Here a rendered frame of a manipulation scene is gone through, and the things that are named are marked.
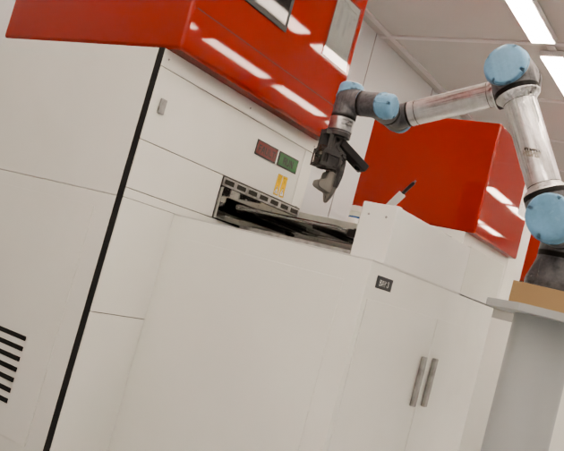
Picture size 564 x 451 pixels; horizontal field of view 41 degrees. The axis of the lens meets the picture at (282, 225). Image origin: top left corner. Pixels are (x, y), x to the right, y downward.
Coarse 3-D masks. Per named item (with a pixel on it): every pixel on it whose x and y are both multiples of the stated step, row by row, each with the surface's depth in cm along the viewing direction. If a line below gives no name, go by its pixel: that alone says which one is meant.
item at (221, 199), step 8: (224, 192) 222; (232, 192) 225; (224, 200) 222; (240, 200) 229; (248, 200) 232; (256, 200) 236; (216, 208) 221; (264, 208) 240; (272, 208) 244; (216, 216) 221; (224, 216) 224; (232, 216) 227; (240, 224) 231; (248, 224) 234; (256, 224) 238; (272, 232) 246
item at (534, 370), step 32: (512, 320) 198; (544, 320) 189; (512, 352) 193; (544, 352) 188; (512, 384) 190; (544, 384) 187; (512, 416) 188; (544, 416) 187; (512, 448) 186; (544, 448) 188
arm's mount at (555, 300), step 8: (512, 288) 192; (520, 288) 191; (528, 288) 190; (536, 288) 189; (544, 288) 189; (512, 296) 192; (520, 296) 191; (528, 296) 190; (536, 296) 189; (544, 296) 188; (552, 296) 187; (560, 296) 187; (536, 304) 189; (544, 304) 188; (552, 304) 187; (560, 304) 186
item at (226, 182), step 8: (224, 176) 222; (224, 184) 223; (232, 184) 226; (240, 184) 229; (248, 192) 233; (256, 192) 236; (264, 200) 241; (272, 200) 244; (280, 208) 249; (288, 208) 253; (296, 208) 257; (296, 216) 258
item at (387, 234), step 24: (360, 216) 183; (384, 216) 180; (408, 216) 184; (360, 240) 182; (384, 240) 179; (408, 240) 187; (432, 240) 199; (456, 240) 213; (408, 264) 189; (432, 264) 202; (456, 264) 216; (456, 288) 220
